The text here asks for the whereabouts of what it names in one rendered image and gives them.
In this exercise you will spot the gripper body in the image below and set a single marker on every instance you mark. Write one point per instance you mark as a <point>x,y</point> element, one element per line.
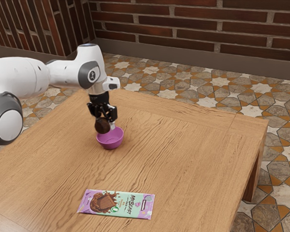
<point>99,97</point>

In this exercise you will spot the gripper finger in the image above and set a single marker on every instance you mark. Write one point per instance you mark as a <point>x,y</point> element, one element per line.
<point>93,110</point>
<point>111,113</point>

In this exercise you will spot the brown round fruit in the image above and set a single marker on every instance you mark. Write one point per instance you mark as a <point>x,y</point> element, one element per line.
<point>102,125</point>

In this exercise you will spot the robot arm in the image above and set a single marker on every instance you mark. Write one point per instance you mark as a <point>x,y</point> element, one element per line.
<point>26,75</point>

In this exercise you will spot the purple bowl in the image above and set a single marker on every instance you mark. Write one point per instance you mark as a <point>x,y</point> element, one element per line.
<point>111,141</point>

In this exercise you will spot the chocolate bar in pastel wrapper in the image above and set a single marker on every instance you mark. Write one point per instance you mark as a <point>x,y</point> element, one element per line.
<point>116,204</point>

